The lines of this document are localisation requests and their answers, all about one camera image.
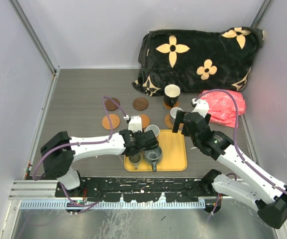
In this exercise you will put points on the grey white mug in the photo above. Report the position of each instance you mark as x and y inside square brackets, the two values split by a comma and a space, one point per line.
[173, 114]

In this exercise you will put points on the yellow tray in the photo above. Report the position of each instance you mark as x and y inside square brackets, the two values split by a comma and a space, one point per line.
[174, 154]

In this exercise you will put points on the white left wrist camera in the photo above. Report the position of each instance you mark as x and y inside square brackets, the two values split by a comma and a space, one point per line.
[134, 123]

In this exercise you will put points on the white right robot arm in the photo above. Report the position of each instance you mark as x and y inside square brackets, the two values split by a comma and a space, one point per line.
[261, 191]

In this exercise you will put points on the black cream mug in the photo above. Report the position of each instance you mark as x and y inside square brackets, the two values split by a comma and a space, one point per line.
[171, 94]

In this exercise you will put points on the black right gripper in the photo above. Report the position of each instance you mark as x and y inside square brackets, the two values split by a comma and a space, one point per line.
[179, 119]

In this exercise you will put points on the light wood coaster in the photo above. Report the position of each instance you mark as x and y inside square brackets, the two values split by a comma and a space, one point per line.
[169, 107]

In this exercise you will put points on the small grey-green mug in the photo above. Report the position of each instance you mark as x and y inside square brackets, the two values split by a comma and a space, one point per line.
[135, 160]

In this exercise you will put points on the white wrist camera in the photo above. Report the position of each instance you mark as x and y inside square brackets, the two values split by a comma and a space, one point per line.
[200, 106]
[134, 123]

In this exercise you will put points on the large blue-grey mug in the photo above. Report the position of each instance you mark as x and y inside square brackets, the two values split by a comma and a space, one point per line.
[153, 157]

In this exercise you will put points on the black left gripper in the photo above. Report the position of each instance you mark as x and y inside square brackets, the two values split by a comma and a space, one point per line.
[137, 133]

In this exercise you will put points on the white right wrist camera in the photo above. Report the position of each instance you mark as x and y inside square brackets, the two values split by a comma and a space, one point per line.
[200, 106]

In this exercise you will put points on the rattan coaster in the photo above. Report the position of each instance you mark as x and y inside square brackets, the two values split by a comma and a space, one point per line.
[168, 123]
[110, 121]

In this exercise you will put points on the dark wood coaster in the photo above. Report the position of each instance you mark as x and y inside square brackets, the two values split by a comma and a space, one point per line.
[111, 104]
[140, 104]

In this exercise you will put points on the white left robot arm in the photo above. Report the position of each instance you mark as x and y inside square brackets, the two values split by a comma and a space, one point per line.
[61, 151]

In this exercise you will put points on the orange wood coaster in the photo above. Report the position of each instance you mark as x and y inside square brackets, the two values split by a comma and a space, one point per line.
[145, 120]

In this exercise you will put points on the black floral pillow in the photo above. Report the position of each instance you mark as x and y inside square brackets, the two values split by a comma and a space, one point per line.
[196, 60]

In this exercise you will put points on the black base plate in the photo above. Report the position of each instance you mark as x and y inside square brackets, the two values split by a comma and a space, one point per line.
[141, 190]

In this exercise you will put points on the pink white mug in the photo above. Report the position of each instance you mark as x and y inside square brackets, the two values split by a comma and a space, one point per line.
[153, 128]

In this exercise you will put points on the pink plastic bag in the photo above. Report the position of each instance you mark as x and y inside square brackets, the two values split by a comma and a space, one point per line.
[222, 108]

